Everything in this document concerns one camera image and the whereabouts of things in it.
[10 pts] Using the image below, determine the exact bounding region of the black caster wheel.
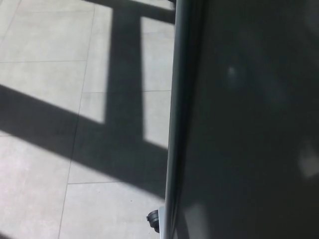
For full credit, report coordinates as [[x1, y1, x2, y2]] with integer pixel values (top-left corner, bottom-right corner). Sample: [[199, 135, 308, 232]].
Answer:
[[146, 210, 161, 234]]

